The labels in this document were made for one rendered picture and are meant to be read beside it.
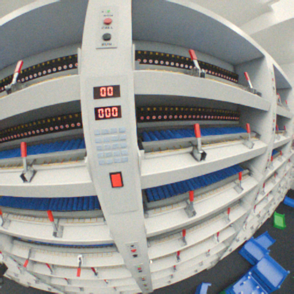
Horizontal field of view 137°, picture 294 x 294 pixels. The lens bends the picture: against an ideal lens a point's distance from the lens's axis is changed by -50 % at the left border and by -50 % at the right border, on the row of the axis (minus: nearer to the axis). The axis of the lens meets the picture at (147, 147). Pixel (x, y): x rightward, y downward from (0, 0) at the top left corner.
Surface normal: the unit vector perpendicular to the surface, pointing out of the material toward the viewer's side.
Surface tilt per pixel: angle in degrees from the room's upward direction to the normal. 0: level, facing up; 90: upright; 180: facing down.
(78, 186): 108
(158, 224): 18
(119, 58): 90
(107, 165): 90
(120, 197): 90
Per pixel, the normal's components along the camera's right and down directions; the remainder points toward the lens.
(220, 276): -0.05, -0.97
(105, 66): 0.24, 0.22
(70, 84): 0.25, 0.51
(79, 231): 0.03, -0.85
